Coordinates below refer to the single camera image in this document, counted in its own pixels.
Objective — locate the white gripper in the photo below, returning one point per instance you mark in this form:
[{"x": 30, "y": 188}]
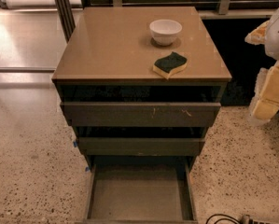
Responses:
[{"x": 278, "y": 36}]

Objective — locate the green and yellow sponge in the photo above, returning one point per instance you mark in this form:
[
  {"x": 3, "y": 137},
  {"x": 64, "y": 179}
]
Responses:
[{"x": 170, "y": 65}]

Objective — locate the brown drawer cabinet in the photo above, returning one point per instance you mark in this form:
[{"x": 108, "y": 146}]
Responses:
[{"x": 110, "y": 57}]

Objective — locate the middle drawer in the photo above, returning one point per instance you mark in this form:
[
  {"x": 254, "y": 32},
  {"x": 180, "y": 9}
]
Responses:
[{"x": 141, "y": 146}]

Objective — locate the open bottom drawer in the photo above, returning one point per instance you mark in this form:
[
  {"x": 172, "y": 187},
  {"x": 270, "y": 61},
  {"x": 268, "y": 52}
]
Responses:
[{"x": 140, "y": 194}]

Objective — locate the top drawer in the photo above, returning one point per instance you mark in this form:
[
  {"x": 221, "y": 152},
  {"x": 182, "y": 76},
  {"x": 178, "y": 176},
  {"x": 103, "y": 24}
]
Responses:
[{"x": 145, "y": 114}]

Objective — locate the white ceramic bowl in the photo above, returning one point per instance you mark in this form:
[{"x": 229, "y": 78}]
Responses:
[{"x": 165, "y": 32}]

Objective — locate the dark vertical post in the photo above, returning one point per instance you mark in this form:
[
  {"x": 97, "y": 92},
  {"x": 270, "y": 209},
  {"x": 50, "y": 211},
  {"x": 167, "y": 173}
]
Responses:
[{"x": 66, "y": 17}]

